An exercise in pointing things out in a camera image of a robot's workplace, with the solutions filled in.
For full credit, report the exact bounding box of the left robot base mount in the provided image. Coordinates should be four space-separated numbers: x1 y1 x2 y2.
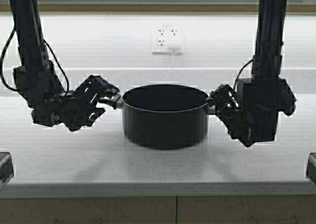
0 152 14 191

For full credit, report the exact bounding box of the black pot with handles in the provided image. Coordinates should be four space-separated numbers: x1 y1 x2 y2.
98 84 218 150

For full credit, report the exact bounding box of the drawer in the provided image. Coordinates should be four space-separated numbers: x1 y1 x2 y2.
176 195 316 224
0 197 177 224

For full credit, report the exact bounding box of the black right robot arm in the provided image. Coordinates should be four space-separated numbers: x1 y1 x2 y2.
206 0 297 147

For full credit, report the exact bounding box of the left lower drawer front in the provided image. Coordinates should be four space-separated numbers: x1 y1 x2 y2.
0 197 177 224

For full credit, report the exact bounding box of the white wall outlet plate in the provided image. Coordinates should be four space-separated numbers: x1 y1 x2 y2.
152 25 184 55

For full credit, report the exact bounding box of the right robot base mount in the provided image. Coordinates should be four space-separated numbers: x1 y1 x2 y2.
306 153 316 185

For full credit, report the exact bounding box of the thin white cable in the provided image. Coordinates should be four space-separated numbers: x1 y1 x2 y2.
160 52 176 82

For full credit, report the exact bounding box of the white plug adapter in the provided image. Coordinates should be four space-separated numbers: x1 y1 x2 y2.
167 43 182 55

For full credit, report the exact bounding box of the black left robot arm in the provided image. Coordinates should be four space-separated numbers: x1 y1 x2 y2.
9 0 121 132

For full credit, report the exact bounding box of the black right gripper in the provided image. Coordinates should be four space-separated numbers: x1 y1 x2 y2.
209 78 297 147

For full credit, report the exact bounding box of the right lower drawer front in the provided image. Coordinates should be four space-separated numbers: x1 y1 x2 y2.
176 195 316 224

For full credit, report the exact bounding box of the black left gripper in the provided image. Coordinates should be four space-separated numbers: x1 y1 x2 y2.
32 75 120 132

